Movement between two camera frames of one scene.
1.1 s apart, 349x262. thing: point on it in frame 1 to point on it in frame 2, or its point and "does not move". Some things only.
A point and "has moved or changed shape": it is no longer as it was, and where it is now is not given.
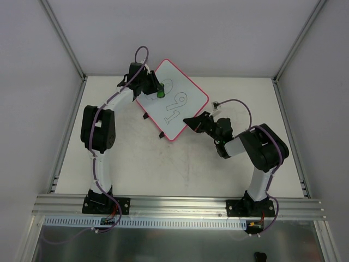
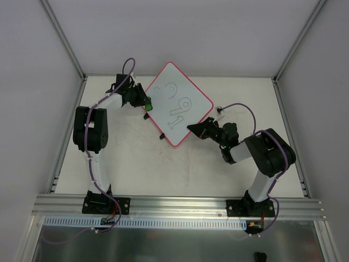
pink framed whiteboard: (178, 100) has moved or changed shape
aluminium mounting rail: (46, 204) does not move
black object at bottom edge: (260, 257) does not move
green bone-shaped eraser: (160, 93) to (148, 106)
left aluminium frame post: (64, 38) does not move
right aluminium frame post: (309, 22) does not move
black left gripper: (152, 85) to (140, 95)
